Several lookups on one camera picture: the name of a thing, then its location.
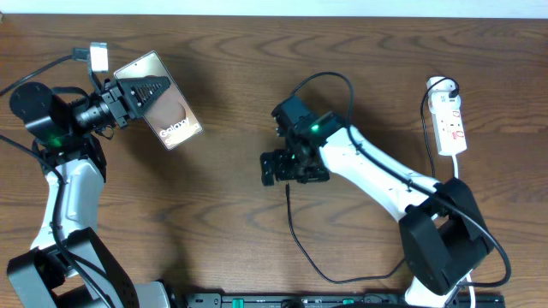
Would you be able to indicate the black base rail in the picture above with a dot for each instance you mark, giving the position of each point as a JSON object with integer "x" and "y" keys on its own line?
{"x": 217, "y": 300}

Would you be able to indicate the Galaxy smartphone with bronze screen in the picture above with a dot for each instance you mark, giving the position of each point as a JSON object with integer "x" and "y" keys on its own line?
{"x": 171, "y": 117}

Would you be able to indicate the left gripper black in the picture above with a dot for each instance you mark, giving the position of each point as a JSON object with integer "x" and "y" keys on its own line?
{"x": 115, "y": 103}

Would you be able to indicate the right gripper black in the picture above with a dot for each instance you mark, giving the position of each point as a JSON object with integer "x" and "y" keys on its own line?
{"x": 281, "y": 173}

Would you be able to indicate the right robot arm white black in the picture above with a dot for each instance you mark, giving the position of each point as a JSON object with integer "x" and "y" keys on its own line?
{"x": 444, "y": 236}

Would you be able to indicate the white power strip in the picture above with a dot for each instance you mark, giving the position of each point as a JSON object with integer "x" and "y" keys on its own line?
{"x": 444, "y": 103}

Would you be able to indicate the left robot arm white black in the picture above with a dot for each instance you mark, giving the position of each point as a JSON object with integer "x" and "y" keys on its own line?
{"x": 68, "y": 265}

